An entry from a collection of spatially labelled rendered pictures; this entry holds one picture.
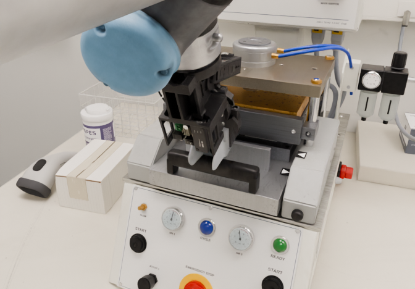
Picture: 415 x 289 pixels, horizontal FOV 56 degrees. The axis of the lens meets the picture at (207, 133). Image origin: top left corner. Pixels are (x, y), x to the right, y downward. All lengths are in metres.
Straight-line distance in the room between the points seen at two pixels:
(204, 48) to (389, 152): 0.82
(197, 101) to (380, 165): 0.71
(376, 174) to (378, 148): 0.11
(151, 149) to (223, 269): 0.23
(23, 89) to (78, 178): 1.00
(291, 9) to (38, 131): 1.36
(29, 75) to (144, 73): 1.52
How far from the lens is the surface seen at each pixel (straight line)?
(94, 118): 1.08
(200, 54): 0.43
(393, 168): 1.09
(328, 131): 0.74
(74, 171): 0.93
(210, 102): 0.50
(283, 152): 0.67
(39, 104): 1.83
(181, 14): 0.28
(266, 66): 0.70
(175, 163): 0.62
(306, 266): 0.63
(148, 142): 0.69
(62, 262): 0.84
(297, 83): 0.62
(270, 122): 0.64
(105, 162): 0.95
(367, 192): 1.05
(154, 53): 0.28
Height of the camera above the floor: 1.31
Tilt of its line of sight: 26 degrees down
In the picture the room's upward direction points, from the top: straight up
